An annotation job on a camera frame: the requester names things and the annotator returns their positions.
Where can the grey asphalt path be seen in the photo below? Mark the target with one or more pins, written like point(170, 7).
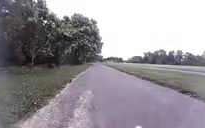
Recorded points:
point(123, 96)

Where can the distant row of trees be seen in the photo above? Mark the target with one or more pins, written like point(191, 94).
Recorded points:
point(170, 57)

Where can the row of tall trees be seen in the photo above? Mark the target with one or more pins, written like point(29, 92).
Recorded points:
point(40, 36)

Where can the mown grass strip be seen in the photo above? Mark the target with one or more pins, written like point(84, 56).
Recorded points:
point(176, 78)

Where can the grass verge with weeds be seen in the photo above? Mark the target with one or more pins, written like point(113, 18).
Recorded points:
point(26, 86)

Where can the grey road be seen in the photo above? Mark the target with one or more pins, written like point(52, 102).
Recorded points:
point(186, 69)

